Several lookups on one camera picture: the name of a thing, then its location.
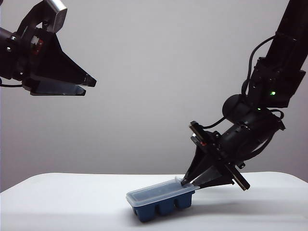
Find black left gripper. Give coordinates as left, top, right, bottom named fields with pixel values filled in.
left=13, top=0, right=97, bottom=96

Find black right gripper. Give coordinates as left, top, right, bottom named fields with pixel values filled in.
left=181, top=121, right=250, bottom=192

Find blue ice cube tray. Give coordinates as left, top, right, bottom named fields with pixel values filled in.
left=133, top=190, right=194, bottom=223

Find clear plastic tray lid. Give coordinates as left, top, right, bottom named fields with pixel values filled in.
left=126, top=177, right=200, bottom=207

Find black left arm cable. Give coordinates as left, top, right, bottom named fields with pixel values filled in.
left=0, top=82, right=24, bottom=88

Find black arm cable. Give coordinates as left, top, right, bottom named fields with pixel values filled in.
left=0, top=82, right=24, bottom=88
left=241, top=35, right=277, bottom=97

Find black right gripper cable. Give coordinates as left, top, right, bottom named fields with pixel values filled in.
left=204, top=116, right=227, bottom=128

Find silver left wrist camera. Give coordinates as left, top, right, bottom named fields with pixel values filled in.
left=45, top=0, right=68, bottom=33

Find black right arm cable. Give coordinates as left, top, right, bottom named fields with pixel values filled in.
left=241, top=35, right=277, bottom=97

